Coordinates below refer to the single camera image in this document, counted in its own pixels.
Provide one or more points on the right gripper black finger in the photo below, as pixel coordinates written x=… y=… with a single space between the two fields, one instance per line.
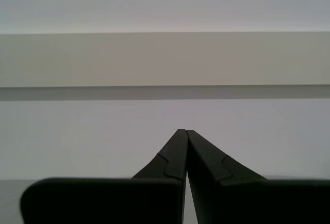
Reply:
x=257 y=203
x=108 y=200

